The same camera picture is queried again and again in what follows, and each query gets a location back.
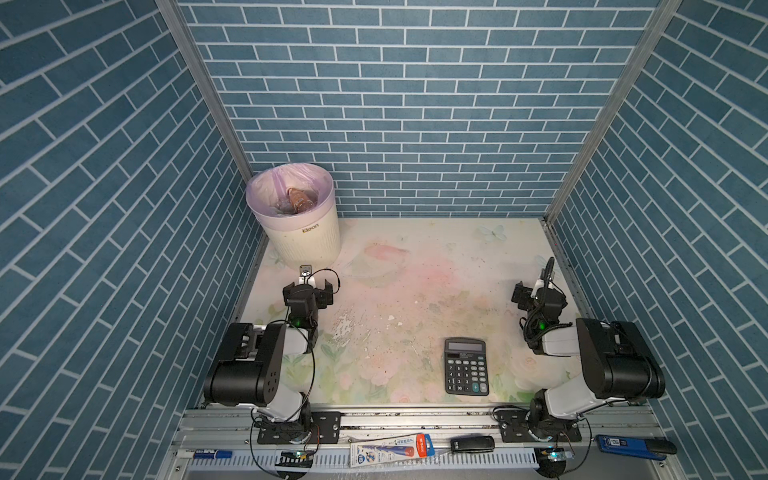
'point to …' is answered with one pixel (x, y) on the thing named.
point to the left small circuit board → (296, 459)
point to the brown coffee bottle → (301, 200)
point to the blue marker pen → (212, 454)
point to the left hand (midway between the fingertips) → (311, 280)
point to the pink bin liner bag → (267, 189)
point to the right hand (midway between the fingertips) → (537, 283)
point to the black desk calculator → (466, 366)
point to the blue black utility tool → (654, 448)
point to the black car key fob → (472, 444)
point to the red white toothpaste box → (391, 450)
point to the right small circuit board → (557, 454)
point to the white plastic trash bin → (305, 238)
